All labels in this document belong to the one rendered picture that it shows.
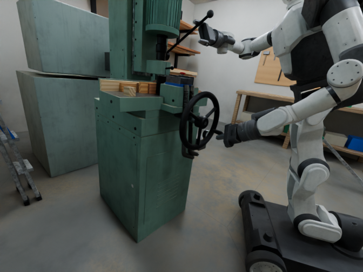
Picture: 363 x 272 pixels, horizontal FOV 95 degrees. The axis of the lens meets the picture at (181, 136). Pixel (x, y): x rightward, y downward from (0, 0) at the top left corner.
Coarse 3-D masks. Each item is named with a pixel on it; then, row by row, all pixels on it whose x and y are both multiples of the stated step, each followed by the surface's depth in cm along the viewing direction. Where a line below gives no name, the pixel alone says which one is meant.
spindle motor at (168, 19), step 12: (156, 0) 77; (168, 0) 77; (180, 0) 81; (156, 12) 78; (168, 12) 78; (180, 12) 84; (156, 24) 79; (168, 24) 80; (156, 36) 92; (168, 36) 88
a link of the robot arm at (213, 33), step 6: (204, 24) 89; (198, 30) 92; (204, 30) 90; (210, 30) 91; (216, 30) 93; (204, 36) 91; (210, 36) 89; (216, 36) 94; (222, 36) 96; (210, 42) 90; (216, 42) 95
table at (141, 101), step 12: (108, 96) 73; (120, 96) 68; (144, 96) 76; (156, 96) 81; (120, 108) 67; (132, 108) 71; (144, 108) 75; (156, 108) 80; (168, 108) 78; (180, 108) 79
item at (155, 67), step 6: (150, 60) 93; (156, 60) 90; (150, 66) 94; (156, 66) 91; (162, 66) 89; (168, 66) 92; (150, 72) 95; (156, 72) 92; (162, 72) 90; (168, 72) 93
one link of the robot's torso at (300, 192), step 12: (288, 168) 104; (312, 168) 84; (324, 168) 82; (288, 180) 102; (300, 180) 88; (312, 180) 85; (324, 180) 84; (288, 192) 104; (300, 192) 90; (312, 192) 88; (288, 204) 107; (300, 204) 95; (312, 204) 94; (300, 216) 96; (312, 216) 94
